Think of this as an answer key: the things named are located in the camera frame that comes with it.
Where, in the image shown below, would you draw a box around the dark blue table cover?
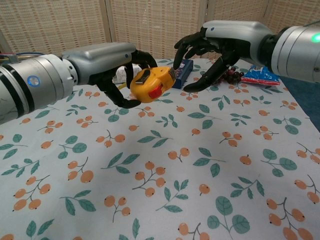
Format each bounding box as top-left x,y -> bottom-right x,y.
279,76 -> 320,121

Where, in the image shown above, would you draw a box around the floral print tablecloth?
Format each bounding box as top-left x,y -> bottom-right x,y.
0,57 -> 320,240

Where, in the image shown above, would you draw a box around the blue red snack bag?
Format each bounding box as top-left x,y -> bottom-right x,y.
240,64 -> 281,87

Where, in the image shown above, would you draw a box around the woven folding screen panel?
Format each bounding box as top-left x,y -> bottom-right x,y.
268,0 -> 320,29
206,0 -> 276,28
104,0 -> 210,60
0,0 -> 112,57

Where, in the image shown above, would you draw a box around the yellow tape measure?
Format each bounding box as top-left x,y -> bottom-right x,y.
118,66 -> 177,104

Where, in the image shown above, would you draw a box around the dark blue rectangular box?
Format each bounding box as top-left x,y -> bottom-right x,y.
172,58 -> 195,89

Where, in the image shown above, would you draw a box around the bunch of dark grapes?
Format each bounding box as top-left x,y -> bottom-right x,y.
219,66 -> 245,83

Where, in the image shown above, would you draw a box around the tea bottle with label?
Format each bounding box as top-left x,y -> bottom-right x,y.
113,64 -> 144,85

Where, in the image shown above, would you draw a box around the thin coloured arm wires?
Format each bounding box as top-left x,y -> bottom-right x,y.
0,51 -> 46,64

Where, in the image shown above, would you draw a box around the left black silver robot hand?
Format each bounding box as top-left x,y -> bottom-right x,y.
61,42 -> 159,109

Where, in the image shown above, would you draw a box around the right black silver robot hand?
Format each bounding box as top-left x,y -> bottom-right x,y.
173,20 -> 272,93

